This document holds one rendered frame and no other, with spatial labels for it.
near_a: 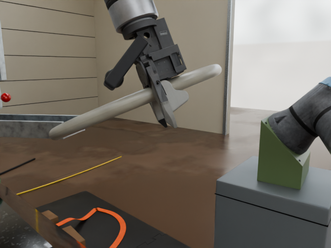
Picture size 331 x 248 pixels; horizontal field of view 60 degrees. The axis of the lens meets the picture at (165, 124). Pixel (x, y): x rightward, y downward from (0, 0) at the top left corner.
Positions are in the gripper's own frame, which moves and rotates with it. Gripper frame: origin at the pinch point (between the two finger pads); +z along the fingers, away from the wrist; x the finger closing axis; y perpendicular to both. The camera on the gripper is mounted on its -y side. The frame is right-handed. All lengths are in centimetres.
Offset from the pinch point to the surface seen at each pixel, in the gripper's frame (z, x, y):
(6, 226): 13, 35, -48
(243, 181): 37, 45, 30
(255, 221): 50, 39, 27
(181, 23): -127, 493, 212
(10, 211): 11, 44, -48
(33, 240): 18, 26, -39
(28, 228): 16, 32, -42
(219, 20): -96, 429, 258
